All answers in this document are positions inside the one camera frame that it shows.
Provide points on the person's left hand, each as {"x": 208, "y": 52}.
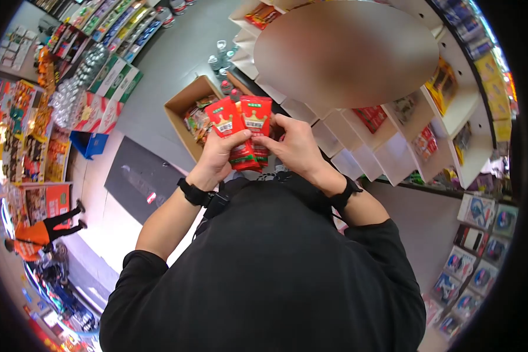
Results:
{"x": 213, "y": 160}

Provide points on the person's right hand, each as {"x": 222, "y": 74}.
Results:
{"x": 299, "y": 149}

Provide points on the person's left thumb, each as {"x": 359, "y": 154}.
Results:
{"x": 234, "y": 138}

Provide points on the person's right fingers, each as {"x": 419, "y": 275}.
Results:
{"x": 286, "y": 123}

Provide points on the person's right thumb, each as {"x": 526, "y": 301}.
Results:
{"x": 266, "y": 142}

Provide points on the red crown-print snack packet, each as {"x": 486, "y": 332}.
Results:
{"x": 224, "y": 121}
{"x": 257, "y": 114}

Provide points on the pile of colourful snack packets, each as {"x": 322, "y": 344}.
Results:
{"x": 199, "y": 119}

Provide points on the open cardboard box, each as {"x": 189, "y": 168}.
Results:
{"x": 182, "y": 103}

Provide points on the black wrist band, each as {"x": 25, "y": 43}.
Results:
{"x": 345, "y": 193}
{"x": 196, "y": 194}

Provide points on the cluster of small water bottles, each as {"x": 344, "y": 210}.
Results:
{"x": 221, "y": 61}

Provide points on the dark floor mat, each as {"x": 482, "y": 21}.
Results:
{"x": 141, "y": 178}

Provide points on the white shop shelf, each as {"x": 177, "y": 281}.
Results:
{"x": 391, "y": 149}

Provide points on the person's body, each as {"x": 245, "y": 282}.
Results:
{"x": 264, "y": 273}

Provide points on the stack of green white cartons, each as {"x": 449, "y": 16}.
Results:
{"x": 114, "y": 79}

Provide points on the stack of red white cartons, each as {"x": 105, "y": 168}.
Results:
{"x": 97, "y": 115}

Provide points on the blue plastic bin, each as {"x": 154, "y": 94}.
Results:
{"x": 88, "y": 144}

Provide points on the pile of clear bottle packs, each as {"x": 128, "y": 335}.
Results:
{"x": 72, "y": 88}

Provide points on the full shop shelf with drinks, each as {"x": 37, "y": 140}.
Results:
{"x": 110, "y": 22}

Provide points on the full shop shelf with yellow goods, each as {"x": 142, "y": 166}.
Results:
{"x": 488, "y": 70}

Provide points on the full shop shelf with snacks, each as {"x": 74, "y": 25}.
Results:
{"x": 22, "y": 132}

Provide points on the display rack of boxed goods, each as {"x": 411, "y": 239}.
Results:
{"x": 475, "y": 264}

